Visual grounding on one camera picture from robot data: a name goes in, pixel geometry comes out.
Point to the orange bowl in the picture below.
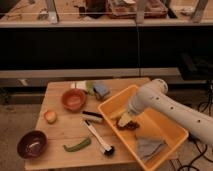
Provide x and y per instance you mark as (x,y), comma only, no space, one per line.
(74,99)

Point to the white dish brush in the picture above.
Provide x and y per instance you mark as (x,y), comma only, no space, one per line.
(108,150)

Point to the wooden table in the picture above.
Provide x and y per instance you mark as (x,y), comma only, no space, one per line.
(69,129)

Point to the green pepper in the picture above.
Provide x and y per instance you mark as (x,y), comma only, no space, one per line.
(84,143)

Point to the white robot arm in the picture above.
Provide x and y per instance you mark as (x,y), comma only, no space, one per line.
(153,95)

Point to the blue sponge block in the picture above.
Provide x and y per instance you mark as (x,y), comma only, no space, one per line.
(101,90)

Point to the green and white cloth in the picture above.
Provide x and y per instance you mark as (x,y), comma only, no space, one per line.
(86,86)

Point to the yellow-red apple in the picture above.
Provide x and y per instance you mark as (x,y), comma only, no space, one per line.
(50,116)

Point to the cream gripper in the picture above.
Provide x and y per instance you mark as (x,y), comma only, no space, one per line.
(124,120)

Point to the yellow plastic bin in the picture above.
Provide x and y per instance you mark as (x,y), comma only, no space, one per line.
(152,125)

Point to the grey cloth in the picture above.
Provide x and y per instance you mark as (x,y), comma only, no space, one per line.
(147,148)

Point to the dark red grapes bunch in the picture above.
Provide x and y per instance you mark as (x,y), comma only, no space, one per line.
(129,126)

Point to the purple bowl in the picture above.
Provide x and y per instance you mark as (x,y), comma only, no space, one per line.
(32,144)

